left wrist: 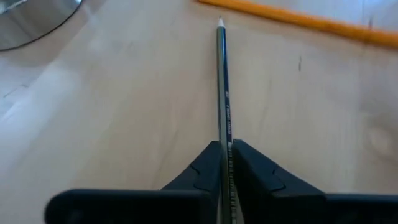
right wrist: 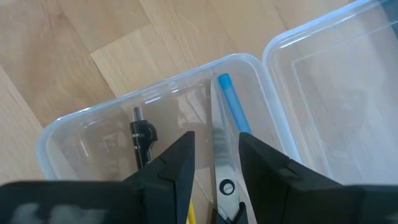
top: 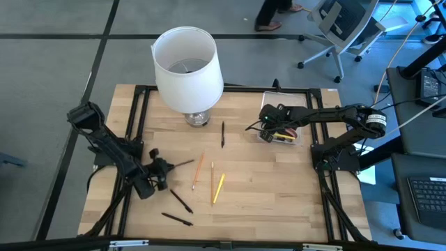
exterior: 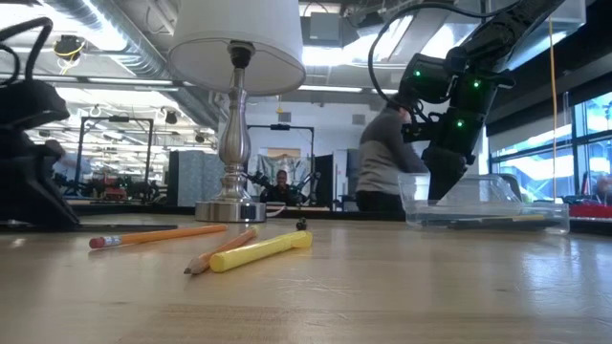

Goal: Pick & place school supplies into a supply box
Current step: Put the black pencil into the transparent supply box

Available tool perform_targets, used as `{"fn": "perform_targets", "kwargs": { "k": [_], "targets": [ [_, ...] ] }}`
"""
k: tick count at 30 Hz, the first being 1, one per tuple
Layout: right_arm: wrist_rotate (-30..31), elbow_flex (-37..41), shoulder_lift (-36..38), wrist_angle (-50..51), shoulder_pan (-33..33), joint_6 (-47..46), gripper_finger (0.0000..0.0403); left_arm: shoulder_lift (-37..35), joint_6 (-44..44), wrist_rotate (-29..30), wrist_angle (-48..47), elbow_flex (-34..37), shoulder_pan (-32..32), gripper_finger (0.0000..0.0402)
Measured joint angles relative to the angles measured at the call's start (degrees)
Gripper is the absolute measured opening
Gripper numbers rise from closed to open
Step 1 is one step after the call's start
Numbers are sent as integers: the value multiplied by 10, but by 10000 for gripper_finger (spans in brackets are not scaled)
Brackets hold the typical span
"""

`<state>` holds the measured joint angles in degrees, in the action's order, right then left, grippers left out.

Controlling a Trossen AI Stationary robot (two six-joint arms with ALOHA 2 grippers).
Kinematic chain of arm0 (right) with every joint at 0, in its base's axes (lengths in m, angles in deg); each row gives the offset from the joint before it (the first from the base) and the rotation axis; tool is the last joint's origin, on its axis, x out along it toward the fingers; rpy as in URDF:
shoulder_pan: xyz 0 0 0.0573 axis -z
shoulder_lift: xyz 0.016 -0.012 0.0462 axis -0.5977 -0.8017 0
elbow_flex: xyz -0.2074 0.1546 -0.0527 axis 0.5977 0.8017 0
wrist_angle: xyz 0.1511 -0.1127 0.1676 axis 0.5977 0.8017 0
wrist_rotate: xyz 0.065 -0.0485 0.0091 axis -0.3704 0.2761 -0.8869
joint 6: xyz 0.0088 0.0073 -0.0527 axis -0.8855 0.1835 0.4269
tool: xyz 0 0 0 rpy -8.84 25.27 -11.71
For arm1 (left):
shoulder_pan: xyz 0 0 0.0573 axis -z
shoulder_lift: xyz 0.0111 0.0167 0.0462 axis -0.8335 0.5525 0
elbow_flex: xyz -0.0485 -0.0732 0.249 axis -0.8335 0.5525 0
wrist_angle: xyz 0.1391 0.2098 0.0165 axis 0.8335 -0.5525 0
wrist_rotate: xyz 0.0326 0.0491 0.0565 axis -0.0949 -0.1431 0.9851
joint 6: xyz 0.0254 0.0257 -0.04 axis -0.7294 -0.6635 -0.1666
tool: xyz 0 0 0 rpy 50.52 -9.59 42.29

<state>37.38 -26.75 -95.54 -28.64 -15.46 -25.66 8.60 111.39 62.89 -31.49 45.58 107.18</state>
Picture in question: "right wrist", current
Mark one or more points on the clear plastic supply box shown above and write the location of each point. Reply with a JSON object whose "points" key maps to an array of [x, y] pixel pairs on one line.
{"points": [[326, 93]]}

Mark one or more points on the black yellow pencil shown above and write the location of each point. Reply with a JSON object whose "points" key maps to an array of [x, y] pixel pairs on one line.
{"points": [[191, 214]]}

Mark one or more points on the black clear barrel pen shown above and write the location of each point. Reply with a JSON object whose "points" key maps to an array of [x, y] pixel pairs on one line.
{"points": [[141, 137]]}

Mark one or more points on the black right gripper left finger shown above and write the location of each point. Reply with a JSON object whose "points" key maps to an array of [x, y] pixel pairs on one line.
{"points": [[140, 202]]}

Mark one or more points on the blue pen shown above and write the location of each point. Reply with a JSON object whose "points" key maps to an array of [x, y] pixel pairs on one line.
{"points": [[233, 102]]}

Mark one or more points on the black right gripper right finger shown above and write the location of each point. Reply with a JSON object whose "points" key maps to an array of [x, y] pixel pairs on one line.
{"points": [[295, 199]]}

